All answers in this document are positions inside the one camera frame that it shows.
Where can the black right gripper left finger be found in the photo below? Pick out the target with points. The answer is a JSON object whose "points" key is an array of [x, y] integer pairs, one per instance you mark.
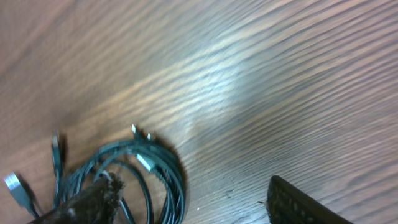
{"points": [[96, 204]]}

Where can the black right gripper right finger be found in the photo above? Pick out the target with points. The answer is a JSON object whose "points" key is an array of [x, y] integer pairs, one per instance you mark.
{"points": [[286, 204]]}

